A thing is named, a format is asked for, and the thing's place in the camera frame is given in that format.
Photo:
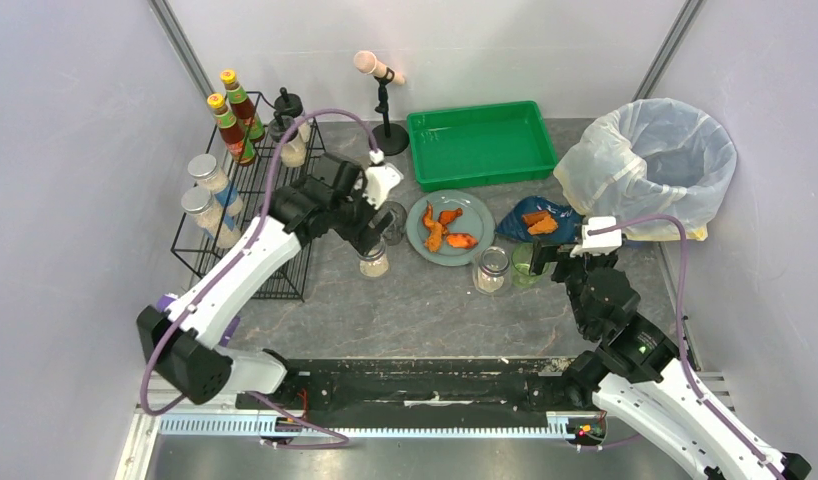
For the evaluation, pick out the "glass jar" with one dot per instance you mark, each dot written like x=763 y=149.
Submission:
x=492 y=271

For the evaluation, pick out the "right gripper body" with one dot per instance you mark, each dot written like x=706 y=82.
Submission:
x=558 y=263

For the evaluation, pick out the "orange breaded food piece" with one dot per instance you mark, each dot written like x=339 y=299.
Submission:
x=547 y=225

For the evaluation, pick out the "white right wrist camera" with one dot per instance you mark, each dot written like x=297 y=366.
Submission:
x=597 y=237

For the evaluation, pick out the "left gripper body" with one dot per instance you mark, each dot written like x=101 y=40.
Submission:
x=367 y=221

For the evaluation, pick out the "black lid spice jar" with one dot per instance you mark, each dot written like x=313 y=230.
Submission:
x=293 y=153

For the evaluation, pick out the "green plastic tray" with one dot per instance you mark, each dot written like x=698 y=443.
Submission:
x=477 y=146

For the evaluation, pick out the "blue label spice jar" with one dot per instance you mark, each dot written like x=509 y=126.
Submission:
x=208 y=173
x=206 y=211

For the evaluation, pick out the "orange chicken drumstick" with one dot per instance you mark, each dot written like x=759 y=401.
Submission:
x=446 y=217

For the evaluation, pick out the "trash bin with plastic bag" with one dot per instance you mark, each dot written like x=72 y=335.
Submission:
x=651 y=156

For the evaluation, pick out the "beige microphone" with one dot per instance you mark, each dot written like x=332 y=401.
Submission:
x=367 y=63

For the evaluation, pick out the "purple plastic base cover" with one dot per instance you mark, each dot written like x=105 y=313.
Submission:
x=163 y=303

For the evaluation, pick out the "orange chicken wing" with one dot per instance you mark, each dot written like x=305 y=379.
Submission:
x=428 y=219

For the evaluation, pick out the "sauce bottle yellow cap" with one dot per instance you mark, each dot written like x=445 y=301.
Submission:
x=231 y=130

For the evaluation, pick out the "orange fried chicken piece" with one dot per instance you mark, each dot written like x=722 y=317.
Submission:
x=461 y=241

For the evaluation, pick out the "green glass cup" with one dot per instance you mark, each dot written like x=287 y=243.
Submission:
x=521 y=258

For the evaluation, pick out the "dark blue leaf plate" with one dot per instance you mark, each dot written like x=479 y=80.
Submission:
x=512 y=227

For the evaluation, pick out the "grey round plate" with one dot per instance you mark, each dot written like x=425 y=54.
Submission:
x=476 y=220

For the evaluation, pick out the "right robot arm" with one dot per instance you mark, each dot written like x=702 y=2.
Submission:
x=637 y=373

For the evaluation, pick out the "small glass jar rice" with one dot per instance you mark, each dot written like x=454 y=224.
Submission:
x=375 y=263

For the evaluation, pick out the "black knob lid jar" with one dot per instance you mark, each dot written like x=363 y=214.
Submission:
x=290 y=104

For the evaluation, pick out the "brown fried food piece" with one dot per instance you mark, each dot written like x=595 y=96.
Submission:
x=533 y=218

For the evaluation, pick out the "orange breaded chicken strip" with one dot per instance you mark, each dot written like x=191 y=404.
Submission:
x=435 y=239

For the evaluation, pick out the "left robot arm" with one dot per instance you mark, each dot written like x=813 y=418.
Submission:
x=182 y=343

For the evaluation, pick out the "black microphone stand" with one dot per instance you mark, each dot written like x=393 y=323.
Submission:
x=392 y=139

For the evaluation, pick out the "smoky grey glass cup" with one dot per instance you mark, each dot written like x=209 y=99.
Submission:
x=394 y=233

